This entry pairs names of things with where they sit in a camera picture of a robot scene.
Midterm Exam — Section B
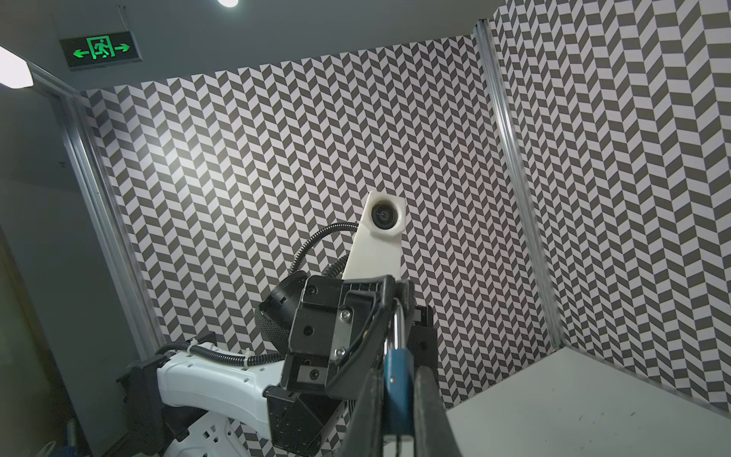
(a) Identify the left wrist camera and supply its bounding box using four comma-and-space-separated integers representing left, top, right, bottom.
342, 190, 407, 280

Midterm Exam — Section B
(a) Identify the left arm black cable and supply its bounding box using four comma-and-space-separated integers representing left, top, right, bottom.
153, 221, 361, 368

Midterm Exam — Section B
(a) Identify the blue padlock with key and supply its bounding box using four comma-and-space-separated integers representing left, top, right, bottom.
384, 299, 414, 442

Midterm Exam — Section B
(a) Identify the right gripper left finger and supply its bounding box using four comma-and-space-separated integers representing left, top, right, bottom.
338, 369, 384, 457

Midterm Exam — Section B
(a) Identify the green exit sign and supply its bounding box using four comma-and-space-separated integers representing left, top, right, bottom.
59, 32, 142, 72

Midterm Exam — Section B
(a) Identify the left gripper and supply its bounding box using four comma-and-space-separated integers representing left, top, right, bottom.
282, 276, 437, 400

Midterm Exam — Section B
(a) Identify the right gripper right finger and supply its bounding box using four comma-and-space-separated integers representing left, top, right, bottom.
413, 367, 462, 457

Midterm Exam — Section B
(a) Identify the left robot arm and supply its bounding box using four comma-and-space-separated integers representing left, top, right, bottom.
121, 268, 458, 456

